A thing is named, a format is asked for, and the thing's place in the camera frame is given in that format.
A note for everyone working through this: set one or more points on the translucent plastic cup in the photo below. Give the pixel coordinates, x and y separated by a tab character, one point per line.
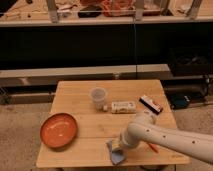
98	96

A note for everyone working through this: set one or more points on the long metal shelf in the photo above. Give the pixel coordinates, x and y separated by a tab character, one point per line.
51	76

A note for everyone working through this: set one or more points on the red cloth on shelf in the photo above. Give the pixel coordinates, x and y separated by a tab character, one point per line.
117	8

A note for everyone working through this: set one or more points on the white plastic bottle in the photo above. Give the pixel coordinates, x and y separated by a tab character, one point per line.
121	107

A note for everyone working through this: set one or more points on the wooden table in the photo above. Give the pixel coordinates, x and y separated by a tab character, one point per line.
95	128

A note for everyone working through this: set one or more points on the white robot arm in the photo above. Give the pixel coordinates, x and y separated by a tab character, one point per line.
143	128

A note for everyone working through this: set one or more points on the orange toy carrot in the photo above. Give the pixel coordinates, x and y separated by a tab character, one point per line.
153	147

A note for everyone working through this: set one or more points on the orange round plate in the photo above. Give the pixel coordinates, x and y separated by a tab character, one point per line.
58	130

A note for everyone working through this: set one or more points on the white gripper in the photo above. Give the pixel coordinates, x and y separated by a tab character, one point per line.
118	145

